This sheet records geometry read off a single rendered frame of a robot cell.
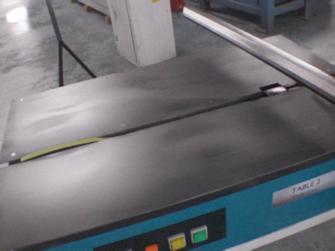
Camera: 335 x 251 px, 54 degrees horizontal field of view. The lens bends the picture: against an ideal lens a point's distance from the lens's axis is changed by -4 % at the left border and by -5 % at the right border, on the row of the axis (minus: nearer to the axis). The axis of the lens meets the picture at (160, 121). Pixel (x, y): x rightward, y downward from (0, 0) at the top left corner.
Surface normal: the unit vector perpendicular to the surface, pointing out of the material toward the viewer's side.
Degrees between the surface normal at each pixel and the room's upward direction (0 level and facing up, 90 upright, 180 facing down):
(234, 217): 90
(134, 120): 0
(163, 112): 0
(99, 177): 0
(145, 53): 90
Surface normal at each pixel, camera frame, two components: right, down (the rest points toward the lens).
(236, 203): 0.27, 0.51
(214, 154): -0.14, -0.82
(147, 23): 0.49, 0.43
